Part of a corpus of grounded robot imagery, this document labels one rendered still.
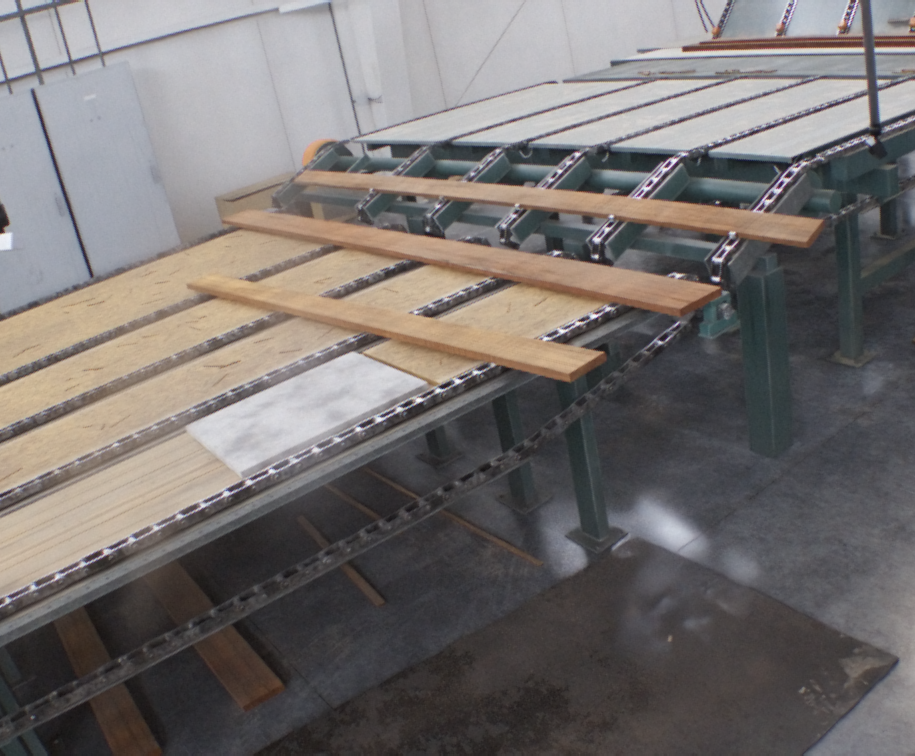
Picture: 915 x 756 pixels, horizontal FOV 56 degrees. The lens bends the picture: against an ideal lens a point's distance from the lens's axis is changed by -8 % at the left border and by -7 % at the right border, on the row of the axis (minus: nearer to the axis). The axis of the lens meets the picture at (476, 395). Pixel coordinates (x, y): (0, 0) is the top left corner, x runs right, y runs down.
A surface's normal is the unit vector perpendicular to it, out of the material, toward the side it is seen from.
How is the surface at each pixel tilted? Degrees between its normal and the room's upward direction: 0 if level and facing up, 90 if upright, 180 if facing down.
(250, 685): 0
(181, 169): 89
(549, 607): 0
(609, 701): 0
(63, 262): 90
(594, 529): 90
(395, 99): 99
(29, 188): 90
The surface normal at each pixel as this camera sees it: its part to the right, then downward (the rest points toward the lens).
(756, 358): -0.79, 0.40
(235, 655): -0.19, -0.89
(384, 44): 0.61, 0.37
